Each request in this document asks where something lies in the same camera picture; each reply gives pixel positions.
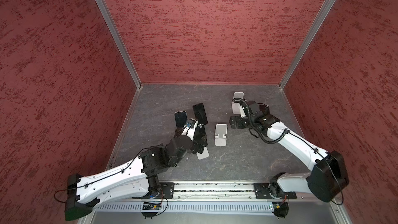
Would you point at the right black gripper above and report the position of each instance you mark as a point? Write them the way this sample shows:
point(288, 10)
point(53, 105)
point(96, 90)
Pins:
point(238, 119)

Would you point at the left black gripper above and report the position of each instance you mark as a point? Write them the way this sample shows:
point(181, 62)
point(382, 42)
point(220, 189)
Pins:
point(199, 149)

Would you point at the white phone stand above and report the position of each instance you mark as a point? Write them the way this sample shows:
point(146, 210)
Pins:
point(221, 131)
point(236, 106)
point(204, 154)

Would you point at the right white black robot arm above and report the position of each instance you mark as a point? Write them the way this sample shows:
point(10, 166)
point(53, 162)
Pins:
point(327, 175)

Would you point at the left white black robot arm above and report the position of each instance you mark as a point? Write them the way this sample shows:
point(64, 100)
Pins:
point(137, 178)

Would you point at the black phone on left stand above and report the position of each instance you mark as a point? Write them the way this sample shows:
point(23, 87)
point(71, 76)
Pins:
point(201, 132)

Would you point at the black phone far left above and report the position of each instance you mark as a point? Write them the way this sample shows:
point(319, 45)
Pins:
point(180, 119)

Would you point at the black phone tilted back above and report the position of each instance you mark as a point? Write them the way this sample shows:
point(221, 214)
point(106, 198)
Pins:
point(200, 114)

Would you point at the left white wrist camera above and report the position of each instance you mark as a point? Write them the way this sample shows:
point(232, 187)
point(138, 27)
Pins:
point(190, 128)

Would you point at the aluminium front rail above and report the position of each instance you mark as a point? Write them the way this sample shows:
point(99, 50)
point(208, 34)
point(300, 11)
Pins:
point(223, 191)

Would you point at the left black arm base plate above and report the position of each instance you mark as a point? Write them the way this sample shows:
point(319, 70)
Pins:
point(166, 191)

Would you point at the white slotted cable duct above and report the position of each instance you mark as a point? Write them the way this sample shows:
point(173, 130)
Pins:
point(251, 208)

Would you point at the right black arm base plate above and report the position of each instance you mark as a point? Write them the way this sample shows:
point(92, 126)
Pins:
point(261, 191)

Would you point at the right aluminium corner post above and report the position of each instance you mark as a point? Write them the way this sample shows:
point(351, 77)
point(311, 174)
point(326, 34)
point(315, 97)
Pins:
point(310, 35)

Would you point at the aluminium corner post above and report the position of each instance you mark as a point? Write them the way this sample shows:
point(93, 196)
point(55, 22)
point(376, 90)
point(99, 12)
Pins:
point(310, 35)
point(119, 42)

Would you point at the left aluminium corner post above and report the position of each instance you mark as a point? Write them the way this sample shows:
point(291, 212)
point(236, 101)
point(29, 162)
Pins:
point(119, 42)

